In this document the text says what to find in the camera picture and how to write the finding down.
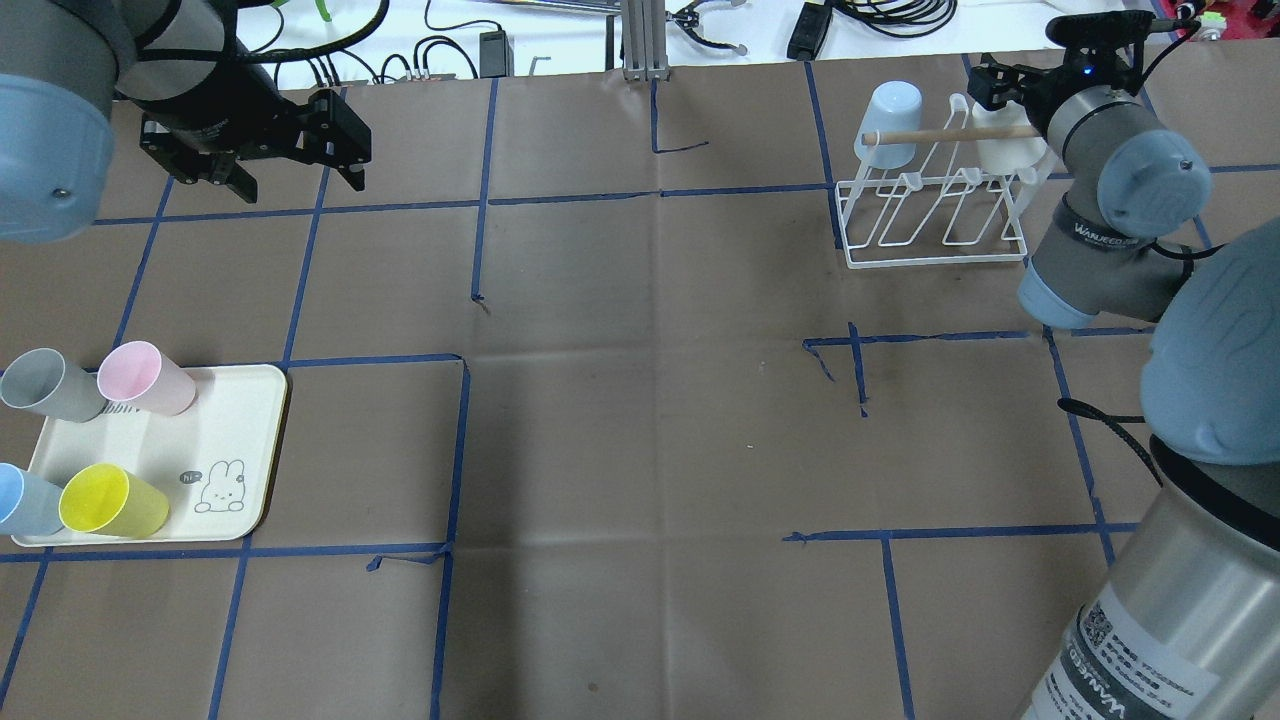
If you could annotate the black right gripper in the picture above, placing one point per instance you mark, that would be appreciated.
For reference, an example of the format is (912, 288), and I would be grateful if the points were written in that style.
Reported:
(1032, 92)

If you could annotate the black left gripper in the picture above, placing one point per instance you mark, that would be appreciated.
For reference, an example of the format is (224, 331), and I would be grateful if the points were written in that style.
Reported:
(232, 106)

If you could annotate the cream plastic cup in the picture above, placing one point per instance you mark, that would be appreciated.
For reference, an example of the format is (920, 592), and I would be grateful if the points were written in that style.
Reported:
(1006, 156)

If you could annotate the light blue plastic cup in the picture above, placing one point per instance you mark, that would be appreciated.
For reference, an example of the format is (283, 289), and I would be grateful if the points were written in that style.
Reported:
(894, 107)

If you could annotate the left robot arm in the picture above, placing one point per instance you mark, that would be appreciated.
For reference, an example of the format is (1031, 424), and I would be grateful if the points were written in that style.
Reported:
(63, 65)

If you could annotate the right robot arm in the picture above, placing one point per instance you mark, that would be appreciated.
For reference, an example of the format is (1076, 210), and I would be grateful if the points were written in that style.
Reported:
(1184, 625)

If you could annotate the pink plastic cup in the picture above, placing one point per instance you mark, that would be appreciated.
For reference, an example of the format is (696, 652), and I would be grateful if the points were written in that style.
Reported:
(139, 374)

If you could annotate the grey plastic cup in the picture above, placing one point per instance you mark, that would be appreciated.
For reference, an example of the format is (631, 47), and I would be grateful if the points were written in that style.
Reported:
(44, 382)

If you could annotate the yellow plastic cup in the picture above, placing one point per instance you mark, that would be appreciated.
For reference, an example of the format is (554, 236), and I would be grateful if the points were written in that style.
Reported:
(106, 500)

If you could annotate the black power adapter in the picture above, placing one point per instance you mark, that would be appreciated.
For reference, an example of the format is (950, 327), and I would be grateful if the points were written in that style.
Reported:
(810, 31)

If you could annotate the cream serving tray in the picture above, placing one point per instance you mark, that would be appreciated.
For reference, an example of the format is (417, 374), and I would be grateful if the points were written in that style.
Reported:
(214, 462)

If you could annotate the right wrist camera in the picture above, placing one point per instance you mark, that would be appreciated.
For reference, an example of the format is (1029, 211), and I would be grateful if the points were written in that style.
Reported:
(1102, 31)

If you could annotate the white wire cup rack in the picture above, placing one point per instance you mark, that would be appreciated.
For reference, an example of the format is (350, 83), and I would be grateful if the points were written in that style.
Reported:
(941, 208)

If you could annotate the aluminium frame post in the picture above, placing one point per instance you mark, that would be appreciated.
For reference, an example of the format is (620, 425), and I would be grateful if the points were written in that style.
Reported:
(643, 28)

